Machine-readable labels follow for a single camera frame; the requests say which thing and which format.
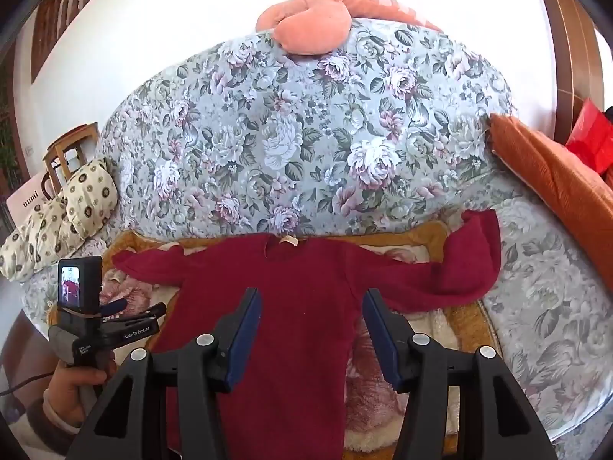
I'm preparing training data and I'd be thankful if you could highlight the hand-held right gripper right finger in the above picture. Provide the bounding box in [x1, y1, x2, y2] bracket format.
[361, 287, 559, 460]

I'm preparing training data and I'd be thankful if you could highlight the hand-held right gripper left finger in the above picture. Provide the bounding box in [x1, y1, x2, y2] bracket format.
[67, 287, 263, 460]

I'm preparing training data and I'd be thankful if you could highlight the dark red sweater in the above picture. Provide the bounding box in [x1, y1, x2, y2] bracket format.
[112, 210, 502, 460]

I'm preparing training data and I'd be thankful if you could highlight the person's left forearm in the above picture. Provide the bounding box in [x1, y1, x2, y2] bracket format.
[0, 387, 83, 457]

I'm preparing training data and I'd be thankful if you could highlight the person's left hand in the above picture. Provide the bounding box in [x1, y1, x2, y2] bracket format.
[47, 345, 118, 428]

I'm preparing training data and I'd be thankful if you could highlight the orange and cream plush blanket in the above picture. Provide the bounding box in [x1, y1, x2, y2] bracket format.
[48, 223, 528, 456]

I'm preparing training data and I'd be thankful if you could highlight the cream dotted pillow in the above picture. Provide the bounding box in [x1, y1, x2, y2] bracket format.
[0, 157, 119, 283]

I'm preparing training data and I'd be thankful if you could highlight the wooden chair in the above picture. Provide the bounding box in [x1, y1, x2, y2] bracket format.
[42, 123, 100, 197]

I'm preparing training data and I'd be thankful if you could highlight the floral bed sheet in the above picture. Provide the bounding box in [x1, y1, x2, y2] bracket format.
[21, 168, 613, 444]

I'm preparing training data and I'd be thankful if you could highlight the floral quilt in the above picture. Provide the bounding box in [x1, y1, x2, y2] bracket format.
[98, 18, 520, 243]

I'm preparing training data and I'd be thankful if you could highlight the orange red cushion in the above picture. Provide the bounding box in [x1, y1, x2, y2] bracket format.
[486, 114, 613, 293]

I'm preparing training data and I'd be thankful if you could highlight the brown wooden lattice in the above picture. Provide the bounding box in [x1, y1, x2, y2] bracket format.
[31, 0, 130, 58]

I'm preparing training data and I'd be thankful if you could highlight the red plastic bag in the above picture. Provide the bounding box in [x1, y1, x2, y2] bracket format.
[565, 98, 613, 173]

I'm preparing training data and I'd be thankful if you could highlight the orange plush pillow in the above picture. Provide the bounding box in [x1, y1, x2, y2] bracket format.
[255, 0, 444, 56]

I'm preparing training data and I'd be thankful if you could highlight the brown wooden furniture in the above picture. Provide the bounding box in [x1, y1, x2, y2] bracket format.
[534, 0, 606, 145]

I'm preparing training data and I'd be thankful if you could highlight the black cable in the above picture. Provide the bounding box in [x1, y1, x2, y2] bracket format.
[0, 371, 56, 396]

